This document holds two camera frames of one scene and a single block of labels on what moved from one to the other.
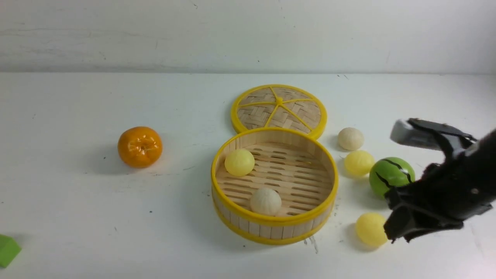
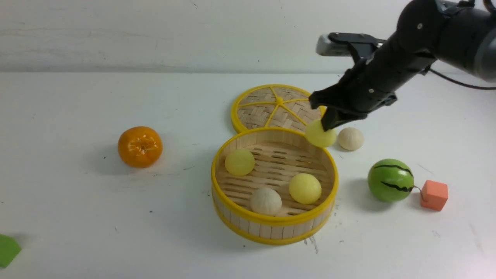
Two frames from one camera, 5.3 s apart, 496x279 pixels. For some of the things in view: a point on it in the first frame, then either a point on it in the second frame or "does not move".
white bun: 350,138 does not move
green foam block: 9,248 does not move
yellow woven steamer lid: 279,106 does not move
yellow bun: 370,229 -> 304,188
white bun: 265,202 does not move
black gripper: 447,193 -> 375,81
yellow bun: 359,163 -> 317,136
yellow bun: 239,162 does not move
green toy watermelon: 388,172 does not move
